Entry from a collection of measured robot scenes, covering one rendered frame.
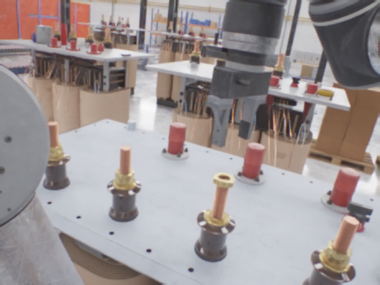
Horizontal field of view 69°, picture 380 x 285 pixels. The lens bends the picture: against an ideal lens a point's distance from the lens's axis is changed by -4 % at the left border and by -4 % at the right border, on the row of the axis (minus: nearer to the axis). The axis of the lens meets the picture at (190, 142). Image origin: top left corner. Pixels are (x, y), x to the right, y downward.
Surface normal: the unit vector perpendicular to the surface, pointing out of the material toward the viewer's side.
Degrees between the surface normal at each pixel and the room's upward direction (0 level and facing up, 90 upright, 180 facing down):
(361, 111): 90
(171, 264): 0
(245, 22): 90
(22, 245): 72
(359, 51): 115
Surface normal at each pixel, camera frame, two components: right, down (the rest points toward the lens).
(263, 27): 0.11, 0.39
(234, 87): 0.68, 0.35
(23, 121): 0.84, 0.01
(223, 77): -0.73, 0.18
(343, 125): -0.44, 0.29
